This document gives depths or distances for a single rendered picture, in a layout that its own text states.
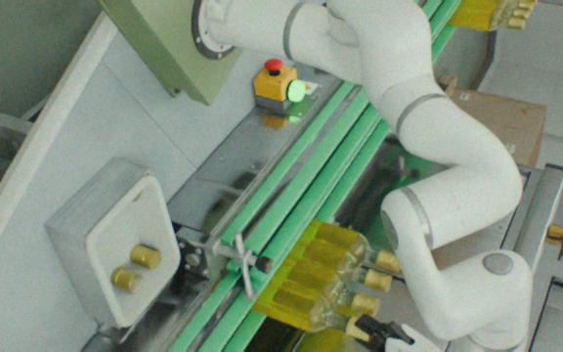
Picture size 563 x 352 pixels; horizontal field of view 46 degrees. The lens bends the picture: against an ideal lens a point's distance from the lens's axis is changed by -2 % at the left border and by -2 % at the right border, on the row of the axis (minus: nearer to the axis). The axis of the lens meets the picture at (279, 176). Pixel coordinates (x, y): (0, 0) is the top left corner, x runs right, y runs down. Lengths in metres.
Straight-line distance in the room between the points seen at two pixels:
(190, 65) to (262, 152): 0.32
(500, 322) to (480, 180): 0.18
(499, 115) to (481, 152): 4.92
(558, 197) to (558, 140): 5.12
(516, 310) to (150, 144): 0.69
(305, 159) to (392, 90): 0.52
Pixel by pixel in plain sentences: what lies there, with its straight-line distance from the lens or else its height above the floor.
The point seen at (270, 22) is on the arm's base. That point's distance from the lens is 1.06.
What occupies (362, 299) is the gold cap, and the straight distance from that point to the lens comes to 1.28.
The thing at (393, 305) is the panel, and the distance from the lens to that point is 1.45.
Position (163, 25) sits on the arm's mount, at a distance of 1.07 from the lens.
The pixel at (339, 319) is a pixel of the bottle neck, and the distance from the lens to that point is 1.25.
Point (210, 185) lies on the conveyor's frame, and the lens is 1.33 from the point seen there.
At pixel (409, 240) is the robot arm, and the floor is 1.29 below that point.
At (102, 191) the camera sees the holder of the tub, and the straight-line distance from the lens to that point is 1.10.
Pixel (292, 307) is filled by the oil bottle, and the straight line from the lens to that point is 1.26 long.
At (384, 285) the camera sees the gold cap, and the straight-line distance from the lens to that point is 1.30.
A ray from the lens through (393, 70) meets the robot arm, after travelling 0.89.
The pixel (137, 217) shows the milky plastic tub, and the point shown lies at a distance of 1.21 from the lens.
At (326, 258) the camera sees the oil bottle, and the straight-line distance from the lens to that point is 1.33.
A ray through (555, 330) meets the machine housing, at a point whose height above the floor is 1.47.
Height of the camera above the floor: 1.47
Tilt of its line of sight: 25 degrees down
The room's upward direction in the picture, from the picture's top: 106 degrees clockwise
